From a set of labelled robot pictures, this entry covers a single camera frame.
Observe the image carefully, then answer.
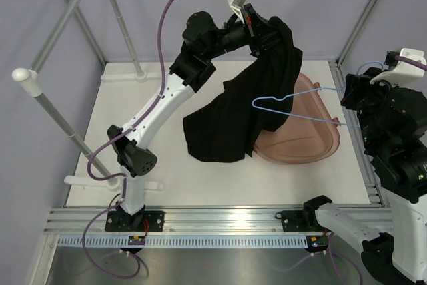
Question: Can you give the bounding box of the grey clothes rack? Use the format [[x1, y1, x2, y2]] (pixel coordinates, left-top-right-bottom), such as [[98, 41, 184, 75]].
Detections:
[[11, 0, 167, 192]]

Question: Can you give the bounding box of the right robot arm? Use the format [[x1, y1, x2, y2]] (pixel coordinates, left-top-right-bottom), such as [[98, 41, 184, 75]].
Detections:
[[302, 67, 426, 284]]

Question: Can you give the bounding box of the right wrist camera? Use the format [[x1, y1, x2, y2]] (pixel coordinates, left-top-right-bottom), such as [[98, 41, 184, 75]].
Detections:
[[370, 48, 426, 87]]

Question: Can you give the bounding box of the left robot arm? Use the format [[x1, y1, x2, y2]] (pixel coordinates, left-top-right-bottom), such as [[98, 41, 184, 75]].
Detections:
[[107, 4, 281, 231]]

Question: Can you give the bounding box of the aluminium mounting rail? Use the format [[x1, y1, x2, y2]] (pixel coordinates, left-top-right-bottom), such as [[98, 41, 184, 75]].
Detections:
[[43, 207, 406, 234]]

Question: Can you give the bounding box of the pink plastic basin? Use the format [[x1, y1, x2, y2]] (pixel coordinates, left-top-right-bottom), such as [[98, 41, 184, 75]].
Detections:
[[254, 73, 340, 164]]

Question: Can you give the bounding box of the black shirt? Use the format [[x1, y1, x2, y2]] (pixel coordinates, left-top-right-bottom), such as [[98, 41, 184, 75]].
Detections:
[[183, 17, 303, 163]]

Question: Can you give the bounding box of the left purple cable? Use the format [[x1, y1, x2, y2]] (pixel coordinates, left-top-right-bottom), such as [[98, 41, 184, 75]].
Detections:
[[81, 0, 234, 279]]

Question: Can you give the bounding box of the white slotted cable duct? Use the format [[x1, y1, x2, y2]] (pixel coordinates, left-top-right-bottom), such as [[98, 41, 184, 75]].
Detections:
[[57, 234, 313, 249]]

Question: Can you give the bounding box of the purple cable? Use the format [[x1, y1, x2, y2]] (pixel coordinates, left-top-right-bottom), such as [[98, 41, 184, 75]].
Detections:
[[398, 55, 427, 67], [81, 0, 234, 279]]

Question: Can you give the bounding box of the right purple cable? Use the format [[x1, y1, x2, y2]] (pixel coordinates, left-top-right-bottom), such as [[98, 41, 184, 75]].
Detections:
[[398, 55, 427, 67]]

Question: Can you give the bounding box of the light blue wire hanger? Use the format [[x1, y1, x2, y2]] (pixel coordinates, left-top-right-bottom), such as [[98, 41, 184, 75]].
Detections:
[[251, 60, 384, 130]]

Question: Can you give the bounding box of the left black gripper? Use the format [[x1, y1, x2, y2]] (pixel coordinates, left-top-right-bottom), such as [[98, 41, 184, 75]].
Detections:
[[202, 3, 289, 60]]

